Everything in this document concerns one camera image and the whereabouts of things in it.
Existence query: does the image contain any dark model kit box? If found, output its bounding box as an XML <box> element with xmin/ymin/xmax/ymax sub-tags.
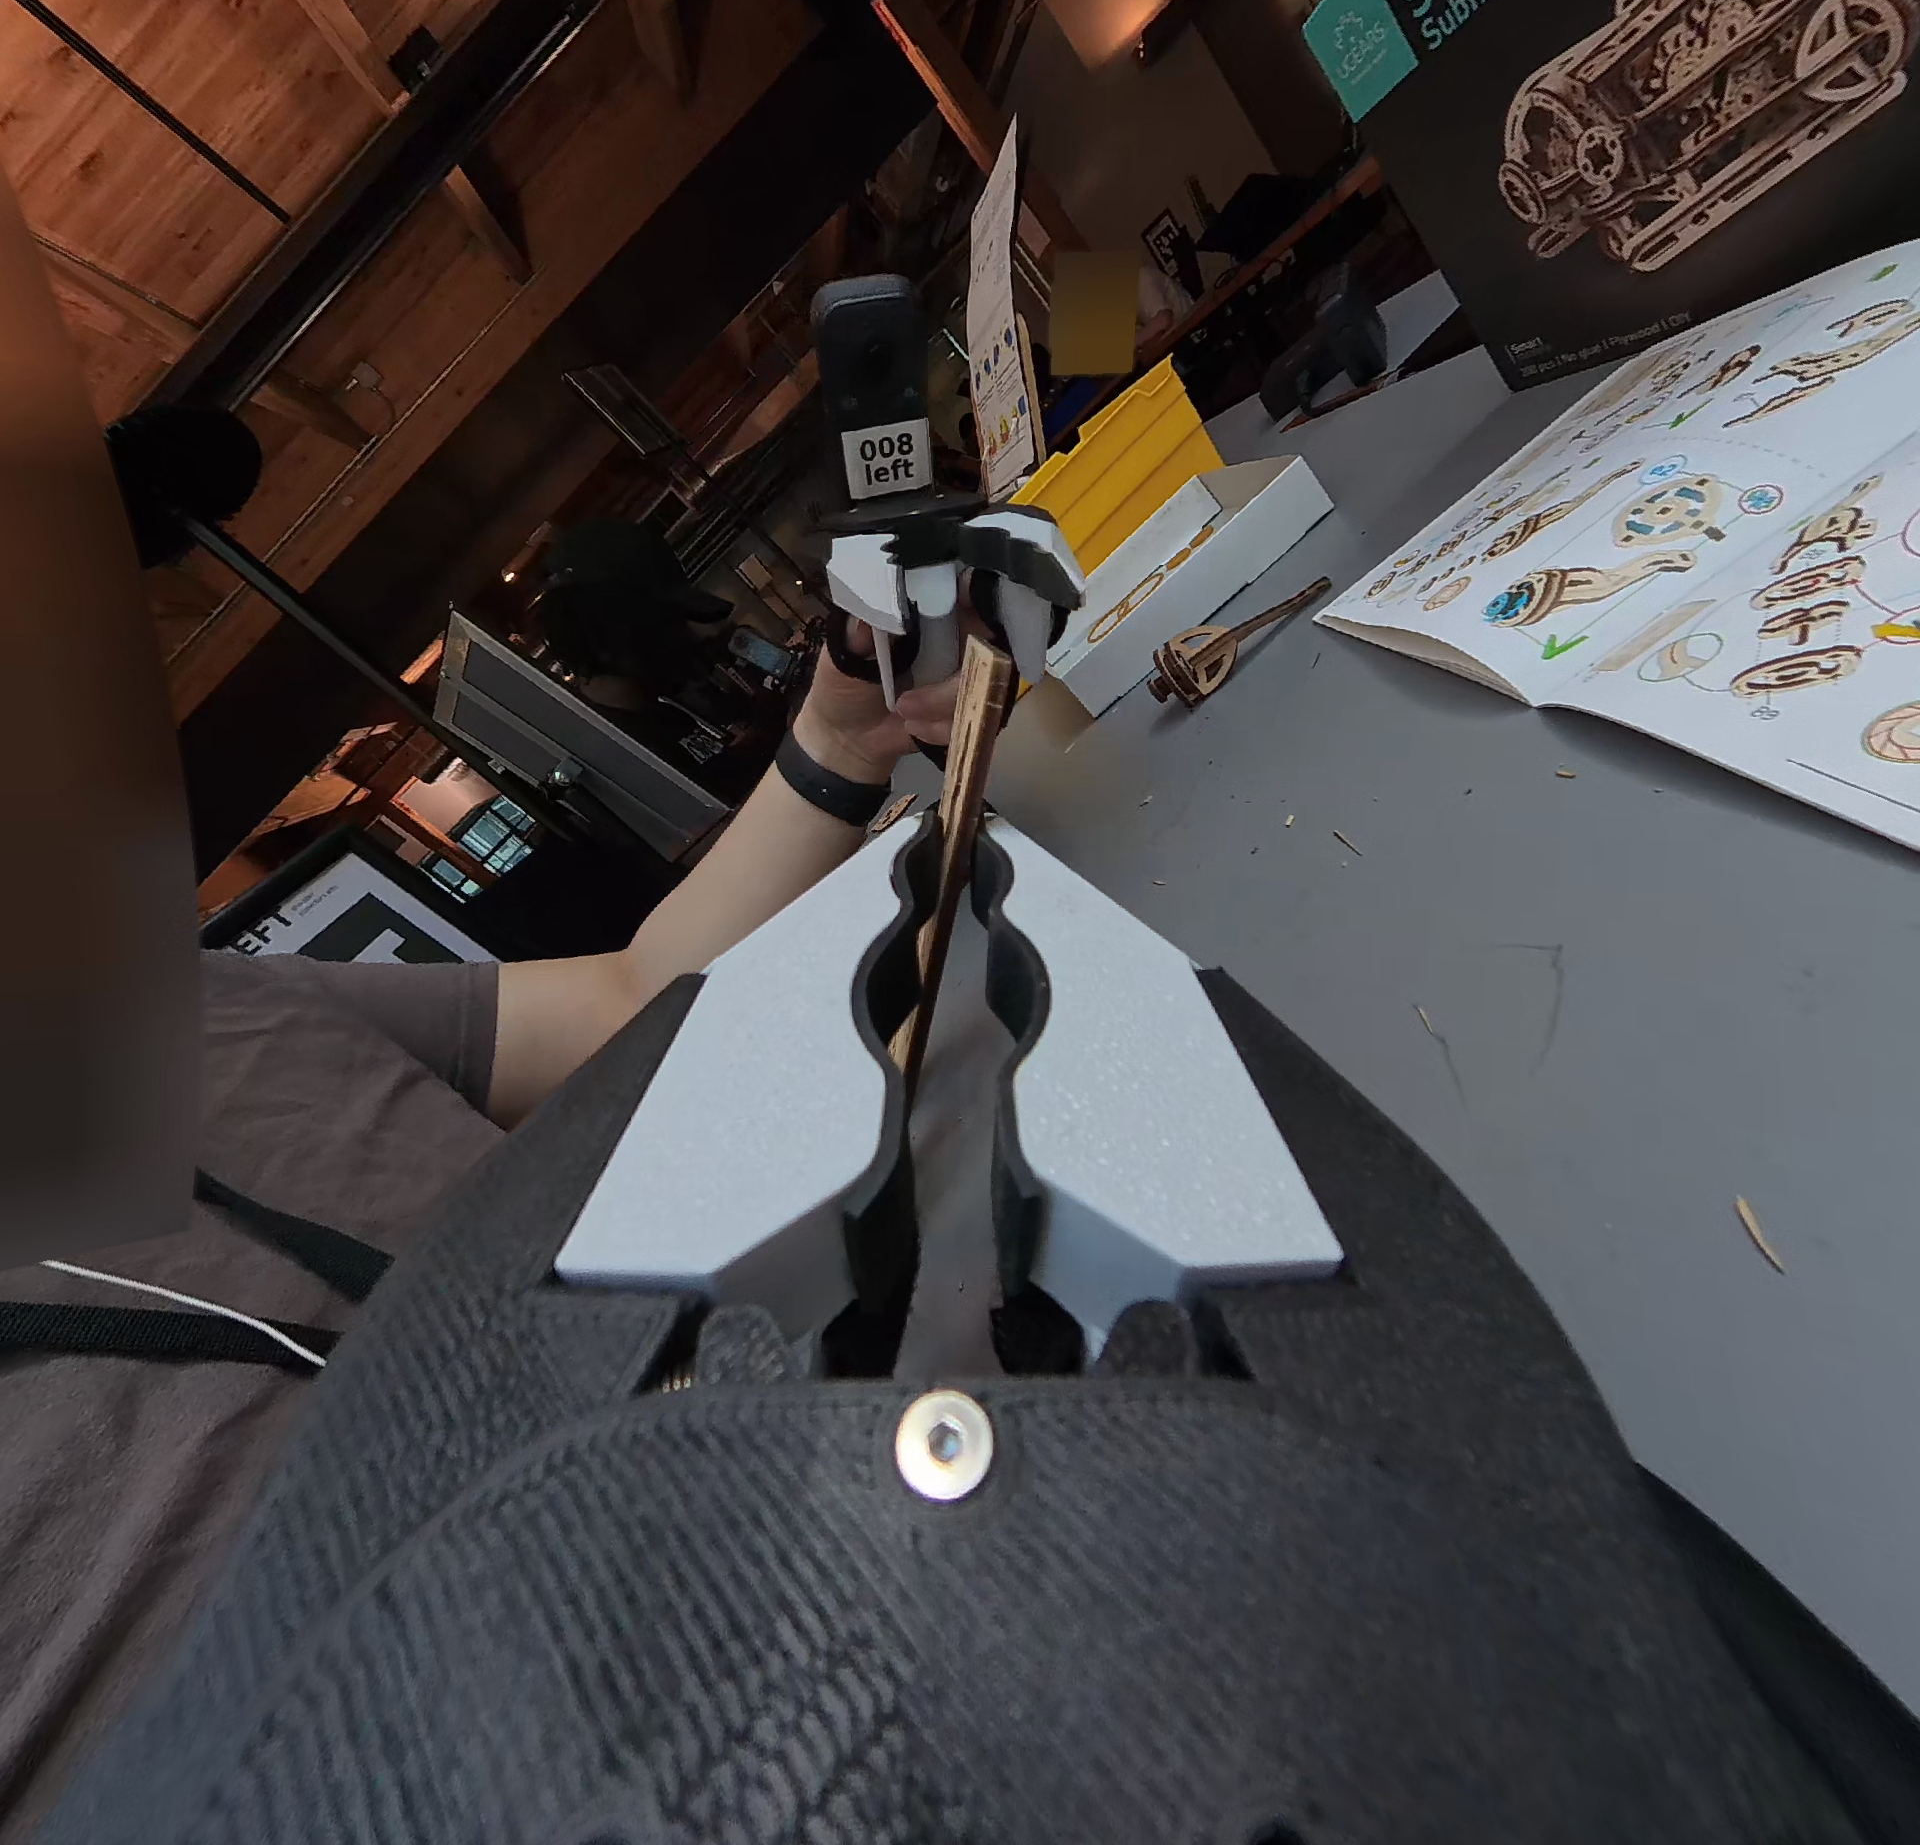
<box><xmin>1304</xmin><ymin>0</ymin><xmax>1920</xmax><ymax>394</ymax></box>

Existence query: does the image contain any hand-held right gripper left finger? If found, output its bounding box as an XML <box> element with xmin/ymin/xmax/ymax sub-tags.
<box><xmin>553</xmin><ymin>824</ymin><xmax>928</xmax><ymax>1380</ymax></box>

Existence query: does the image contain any person's left forearm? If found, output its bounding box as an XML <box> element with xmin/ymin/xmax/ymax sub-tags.
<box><xmin>486</xmin><ymin>795</ymin><xmax>845</xmax><ymax>1114</ymax></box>

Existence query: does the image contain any white cardboard box tray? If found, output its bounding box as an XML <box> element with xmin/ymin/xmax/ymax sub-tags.
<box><xmin>1041</xmin><ymin>452</ymin><xmax>1337</xmax><ymax>721</ymax></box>

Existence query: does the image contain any wooden stick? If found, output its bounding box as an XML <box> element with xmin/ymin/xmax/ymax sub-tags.
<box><xmin>886</xmin><ymin>632</ymin><xmax>1020</xmax><ymax>1082</ymax></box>

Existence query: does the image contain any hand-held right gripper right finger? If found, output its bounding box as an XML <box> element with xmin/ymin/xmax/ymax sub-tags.
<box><xmin>974</xmin><ymin>824</ymin><xmax>1349</xmax><ymax>1373</ymax></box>

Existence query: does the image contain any printed tag sign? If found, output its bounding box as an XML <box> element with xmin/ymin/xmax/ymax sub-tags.
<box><xmin>202</xmin><ymin>831</ymin><xmax>503</xmax><ymax>965</ymax></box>

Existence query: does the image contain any black box device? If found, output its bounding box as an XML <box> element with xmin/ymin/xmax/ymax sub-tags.
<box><xmin>1258</xmin><ymin>262</ymin><xmax>1388</xmax><ymax>422</ymax></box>

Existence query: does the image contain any instruction board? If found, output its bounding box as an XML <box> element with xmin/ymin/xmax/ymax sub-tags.
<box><xmin>966</xmin><ymin>118</ymin><xmax>1053</xmax><ymax>505</ymax></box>

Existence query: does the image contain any person's left hand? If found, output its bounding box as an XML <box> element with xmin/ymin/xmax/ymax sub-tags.
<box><xmin>795</xmin><ymin>618</ymin><xmax>965</xmax><ymax>785</ymax></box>

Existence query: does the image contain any wooden ring part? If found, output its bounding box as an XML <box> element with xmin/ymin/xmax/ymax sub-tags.
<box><xmin>1086</xmin><ymin>571</ymin><xmax>1190</xmax><ymax>648</ymax></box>

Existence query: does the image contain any white cord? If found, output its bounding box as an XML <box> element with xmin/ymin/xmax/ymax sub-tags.
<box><xmin>44</xmin><ymin>1259</ymin><xmax>329</xmax><ymax>1367</ymax></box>

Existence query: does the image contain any grey framed monitor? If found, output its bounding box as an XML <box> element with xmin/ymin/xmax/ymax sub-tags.
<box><xmin>433</xmin><ymin>607</ymin><xmax>736</xmax><ymax>863</ymax></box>

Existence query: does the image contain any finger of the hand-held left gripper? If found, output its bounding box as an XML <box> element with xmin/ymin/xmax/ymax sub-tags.
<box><xmin>826</xmin><ymin>531</ymin><xmax>919</xmax><ymax>709</ymax></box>
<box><xmin>958</xmin><ymin>501</ymin><xmax>1086</xmax><ymax>680</ymax></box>

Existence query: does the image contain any black strap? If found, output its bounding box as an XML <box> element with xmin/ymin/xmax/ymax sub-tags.
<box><xmin>0</xmin><ymin>1168</ymin><xmax>395</xmax><ymax>1377</ymax></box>

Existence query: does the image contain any yellow plastic bin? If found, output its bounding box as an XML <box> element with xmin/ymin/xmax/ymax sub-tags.
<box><xmin>1008</xmin><ymin>359</ymin><xmax>1224</xmax><ymax>572</ymax></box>

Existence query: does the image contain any black wristband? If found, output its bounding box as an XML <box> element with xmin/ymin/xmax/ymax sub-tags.
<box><xmin>771</xmin><ymin>735</ymin><xmax>898</xmax><ymax>830</ymax></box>

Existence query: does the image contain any small wooden gear assembly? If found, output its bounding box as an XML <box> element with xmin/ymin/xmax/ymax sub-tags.
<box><xmin>1146</xmin><ymin>575</ymin><xmax>1335</xmax><ymax>712</ymax></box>

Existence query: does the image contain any instruction booklet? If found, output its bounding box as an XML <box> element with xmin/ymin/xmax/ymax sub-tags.
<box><xmin>1311</xmin><ymin>241</ymin><xmax>1920</xmax><ymax>856</ymax></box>

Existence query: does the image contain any person's grey shirt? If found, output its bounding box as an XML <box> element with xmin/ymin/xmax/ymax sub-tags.
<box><xmin>0</xmin><ymin>952</ymin><xmax>519</xmax><ymax>1845</ymax></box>

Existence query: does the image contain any black round lamp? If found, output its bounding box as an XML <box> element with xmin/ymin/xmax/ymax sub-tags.
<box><xmin>106</xmin><ymin>403</ymin><xmax>263</xmax><ymax>563</ymax></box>

